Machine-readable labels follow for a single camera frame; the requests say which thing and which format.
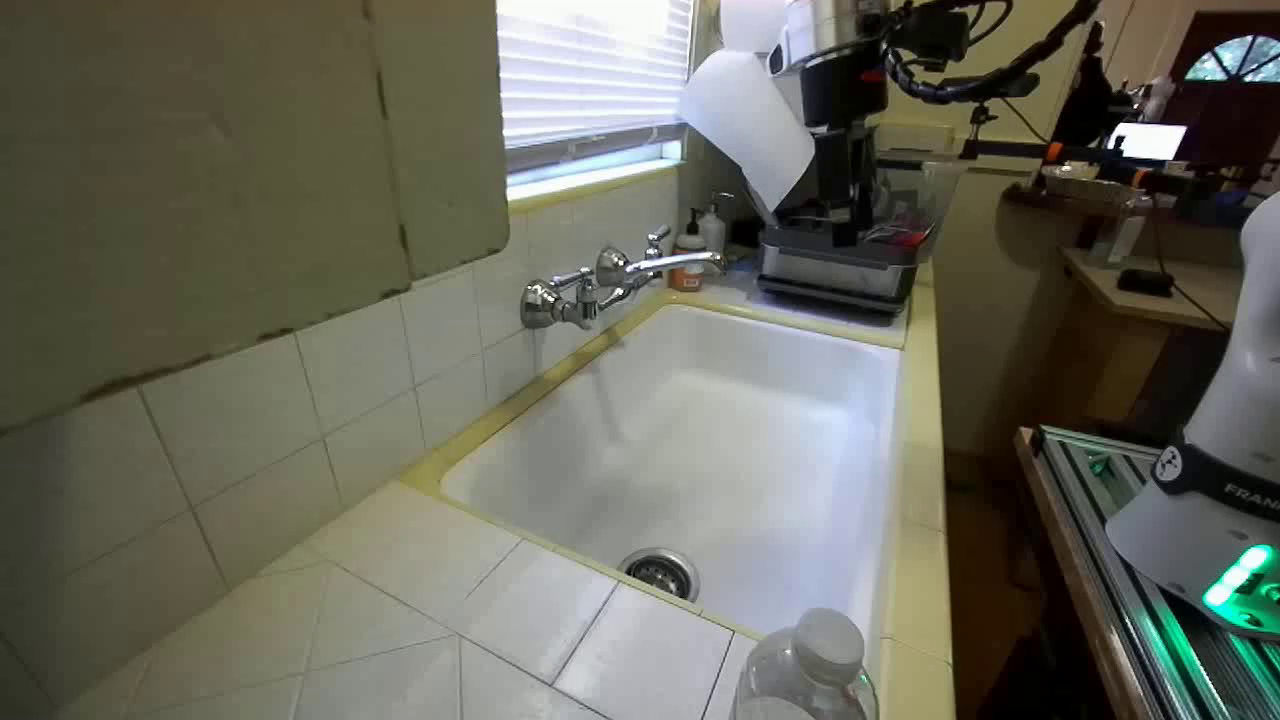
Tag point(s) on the clear plastic water bottle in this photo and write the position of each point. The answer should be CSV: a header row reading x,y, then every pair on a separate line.
x,y
806,675

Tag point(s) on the open laptop with bright screen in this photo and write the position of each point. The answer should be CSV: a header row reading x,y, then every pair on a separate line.
x,y
1145,142

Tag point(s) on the yellow sink rim trim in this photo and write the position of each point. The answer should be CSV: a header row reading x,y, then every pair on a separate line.
x,y
919,534

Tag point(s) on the chrome faucet body with spout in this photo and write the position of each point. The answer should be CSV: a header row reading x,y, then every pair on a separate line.
x,y
666,264

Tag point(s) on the large beige cardboard panel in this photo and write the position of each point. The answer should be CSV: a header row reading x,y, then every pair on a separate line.
x,y
184,185

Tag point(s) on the white window blinds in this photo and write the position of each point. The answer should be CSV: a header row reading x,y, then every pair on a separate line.
x,y
594,67

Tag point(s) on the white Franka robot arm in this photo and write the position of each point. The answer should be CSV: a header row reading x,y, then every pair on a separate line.
x,y
744,123

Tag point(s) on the dark door with arched window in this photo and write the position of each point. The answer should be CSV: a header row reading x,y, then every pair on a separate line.
x,y
1234,105

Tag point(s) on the small black desk object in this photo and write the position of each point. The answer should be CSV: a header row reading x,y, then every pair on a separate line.
x,y
1145,281

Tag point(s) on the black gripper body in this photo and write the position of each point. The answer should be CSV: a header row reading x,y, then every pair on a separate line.
x,y
841,94

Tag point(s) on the wooden desk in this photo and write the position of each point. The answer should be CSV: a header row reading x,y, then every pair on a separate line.
x,y
1203,290

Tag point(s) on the small beige cardboard panel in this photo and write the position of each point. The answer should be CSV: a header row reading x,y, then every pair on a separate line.
x,y
445,135

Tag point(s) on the orange bottle with white label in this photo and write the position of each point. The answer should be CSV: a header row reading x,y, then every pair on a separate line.
x,y
687,277

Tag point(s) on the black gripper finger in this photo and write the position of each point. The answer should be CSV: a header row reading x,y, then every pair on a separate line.
x,y
813,192
857,201

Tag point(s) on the metal robot mounting table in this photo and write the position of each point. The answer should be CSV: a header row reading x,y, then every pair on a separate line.
x,y
1066,480

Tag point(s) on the metal sink drain strainer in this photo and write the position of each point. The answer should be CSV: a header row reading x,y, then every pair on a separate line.
x,y
662,571

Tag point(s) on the white kitchen sink basin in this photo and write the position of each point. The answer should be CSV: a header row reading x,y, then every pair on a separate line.
x,y
744,442

